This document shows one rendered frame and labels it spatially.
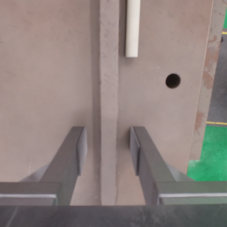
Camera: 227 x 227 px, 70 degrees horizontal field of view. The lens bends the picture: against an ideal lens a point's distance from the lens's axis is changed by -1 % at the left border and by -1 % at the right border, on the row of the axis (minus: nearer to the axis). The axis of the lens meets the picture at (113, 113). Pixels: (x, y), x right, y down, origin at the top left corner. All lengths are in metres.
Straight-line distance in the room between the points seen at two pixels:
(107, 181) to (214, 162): 1.99
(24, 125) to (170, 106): 0.14
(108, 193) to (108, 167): 0.03
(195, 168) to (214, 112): 0.80
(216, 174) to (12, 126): 2.17
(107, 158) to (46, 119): 0.07
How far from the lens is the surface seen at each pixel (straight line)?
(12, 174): 0.21
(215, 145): 2.03
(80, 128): 0.15
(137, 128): 0.15
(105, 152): 0.15
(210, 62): 0.34
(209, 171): 2.17
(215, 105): 1.47
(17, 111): 0.18
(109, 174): 0.17
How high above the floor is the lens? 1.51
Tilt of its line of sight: 74 degrees down
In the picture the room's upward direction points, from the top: 175 degrees clockwise
